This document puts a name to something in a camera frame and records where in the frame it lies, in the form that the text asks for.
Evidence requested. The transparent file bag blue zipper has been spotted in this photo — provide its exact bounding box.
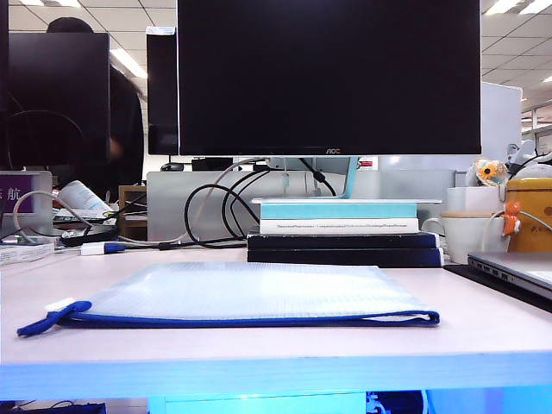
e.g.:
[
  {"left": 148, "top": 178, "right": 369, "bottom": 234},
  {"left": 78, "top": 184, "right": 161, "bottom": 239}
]
[{"left": 16, "top": 261, "right": 441, "bottom": 338}]

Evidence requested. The light blue book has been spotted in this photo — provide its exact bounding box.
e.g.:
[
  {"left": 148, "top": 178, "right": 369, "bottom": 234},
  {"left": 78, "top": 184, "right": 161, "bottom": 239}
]
[{"left": 260, "top": 202, "right": 418, "bottom": 220}]

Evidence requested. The white book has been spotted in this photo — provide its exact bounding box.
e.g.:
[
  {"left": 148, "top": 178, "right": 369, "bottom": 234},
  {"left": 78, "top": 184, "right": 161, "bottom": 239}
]
[{"left": 260, "top": 217, "right": 421, "bottom": 235}]

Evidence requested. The black AOC monitor with stand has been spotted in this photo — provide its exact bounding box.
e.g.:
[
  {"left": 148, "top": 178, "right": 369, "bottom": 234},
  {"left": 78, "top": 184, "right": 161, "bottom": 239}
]
[{"left": 176, "top": 0, "right": 482, "bottom": 205}]

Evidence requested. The wooden cabinet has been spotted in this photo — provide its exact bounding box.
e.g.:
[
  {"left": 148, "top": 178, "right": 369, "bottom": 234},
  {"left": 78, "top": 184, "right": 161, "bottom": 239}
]
[{"left": 117, "top": 185, "right": 148, "bottom": 241}]

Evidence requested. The black monitor with white label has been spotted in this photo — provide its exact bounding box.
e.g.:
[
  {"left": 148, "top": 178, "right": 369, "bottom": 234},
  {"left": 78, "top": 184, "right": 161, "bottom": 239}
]
[{"left": 146, "top": 25, "right": 179, "bottom": 156}]

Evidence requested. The person in dark clothing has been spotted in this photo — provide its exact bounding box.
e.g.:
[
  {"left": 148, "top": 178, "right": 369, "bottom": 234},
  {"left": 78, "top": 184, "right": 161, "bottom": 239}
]
[{"left": 46, "top": 16, "right": 145, "bottom": 199}]

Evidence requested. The white adapter with blue connector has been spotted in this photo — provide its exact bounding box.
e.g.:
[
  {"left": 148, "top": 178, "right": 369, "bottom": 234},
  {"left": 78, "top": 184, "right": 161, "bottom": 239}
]
[{"left": 79, "top": 241, "right": 127, "bottom": 257}]

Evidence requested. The white rolled paper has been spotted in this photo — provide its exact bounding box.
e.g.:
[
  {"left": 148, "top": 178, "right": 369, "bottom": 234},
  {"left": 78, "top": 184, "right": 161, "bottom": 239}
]
[{"left": 57, "top": 179, "right": 114, "bottom": 220}]

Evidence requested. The white mug with wooden lid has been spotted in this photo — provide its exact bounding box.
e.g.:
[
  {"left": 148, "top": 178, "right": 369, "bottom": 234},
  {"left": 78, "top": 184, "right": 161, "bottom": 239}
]
[{"left": 423, "top": 210, "right": 506, "bottom": 266}]

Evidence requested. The white storage box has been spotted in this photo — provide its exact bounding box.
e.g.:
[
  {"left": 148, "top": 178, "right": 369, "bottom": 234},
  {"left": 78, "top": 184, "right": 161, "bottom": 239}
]
[{"left": 446, "top": 185, "right": 510, "bottom": 216}]

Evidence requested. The plush toy with sunflower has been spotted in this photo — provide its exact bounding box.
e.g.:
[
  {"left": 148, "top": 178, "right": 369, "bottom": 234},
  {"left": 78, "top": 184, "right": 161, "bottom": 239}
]
[{"left": 467, "top": 157, "right": 511, "bottom": 188}]

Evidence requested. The black monitor with curved stand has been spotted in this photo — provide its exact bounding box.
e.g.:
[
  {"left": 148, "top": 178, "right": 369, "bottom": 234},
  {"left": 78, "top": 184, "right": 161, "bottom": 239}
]
[{"left": 0, "top": 32, "right": 111, "bottom": 169}]

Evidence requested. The silver laptop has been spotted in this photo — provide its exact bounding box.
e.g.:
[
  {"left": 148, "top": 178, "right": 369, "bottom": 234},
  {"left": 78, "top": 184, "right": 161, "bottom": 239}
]
[{"left": 467, "top": 250, "right": 552, "bottom": 301}]

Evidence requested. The grey plush toy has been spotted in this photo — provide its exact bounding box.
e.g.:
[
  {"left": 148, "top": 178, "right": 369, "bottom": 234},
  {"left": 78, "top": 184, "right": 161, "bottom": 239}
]
[{"left": 505, "top": 138, "right": 552, "bottom": 181}]

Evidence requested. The yellow tin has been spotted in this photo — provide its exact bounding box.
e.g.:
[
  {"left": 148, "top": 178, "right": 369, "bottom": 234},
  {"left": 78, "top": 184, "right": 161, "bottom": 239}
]
[{"left": 504, "top": 177, "right": 552, "bottom": 254}]

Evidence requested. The purple sign in clear stand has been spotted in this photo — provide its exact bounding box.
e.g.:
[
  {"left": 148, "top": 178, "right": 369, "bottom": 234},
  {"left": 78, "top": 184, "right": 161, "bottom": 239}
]
[{"left": 0, "top": 170, "right": 53, "bottom": 216}]

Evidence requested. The black looped cable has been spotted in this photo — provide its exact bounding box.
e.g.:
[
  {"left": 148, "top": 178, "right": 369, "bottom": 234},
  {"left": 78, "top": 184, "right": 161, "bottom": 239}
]
[
  {"left": 221, "top": 168, "right": 272, "bottom": 241},
  {"left": 184, "top": 184, "right": 260, "bottom": 249}
]

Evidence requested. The black monitor cable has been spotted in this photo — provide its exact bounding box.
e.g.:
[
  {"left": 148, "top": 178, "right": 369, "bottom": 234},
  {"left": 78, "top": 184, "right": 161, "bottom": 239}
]
[{"left": 298, "top": 157, "right": 338, "bottom": 198}]

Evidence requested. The black cable with plug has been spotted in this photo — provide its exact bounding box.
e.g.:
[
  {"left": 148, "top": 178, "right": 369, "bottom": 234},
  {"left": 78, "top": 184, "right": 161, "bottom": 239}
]
[{"left": 158, "top": 235, "right": 248, "bottom": 252}]

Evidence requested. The long white cable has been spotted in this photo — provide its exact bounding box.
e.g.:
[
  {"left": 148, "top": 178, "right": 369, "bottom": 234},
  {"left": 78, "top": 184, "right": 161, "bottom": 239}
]
[{"left": 116, "top": 158, "right": 262, "bottom": 247}]

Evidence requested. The white charging cable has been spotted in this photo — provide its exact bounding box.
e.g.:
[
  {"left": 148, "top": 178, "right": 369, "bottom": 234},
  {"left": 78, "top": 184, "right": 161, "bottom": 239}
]
[{"left": 480, "top": 210, "right": 552, "bottom": 252}]

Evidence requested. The orange fox cable holder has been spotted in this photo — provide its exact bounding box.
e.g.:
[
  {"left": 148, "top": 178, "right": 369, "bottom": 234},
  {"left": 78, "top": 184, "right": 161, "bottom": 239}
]
[{"left": 501, "top": 200, "right": 524, "bottom": 237}]

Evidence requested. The white looped cable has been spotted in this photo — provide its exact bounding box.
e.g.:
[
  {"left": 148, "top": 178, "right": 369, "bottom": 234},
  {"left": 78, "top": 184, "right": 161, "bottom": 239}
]
[{"left": 11, "top": 191, "right": 94, "bottom": 242}]

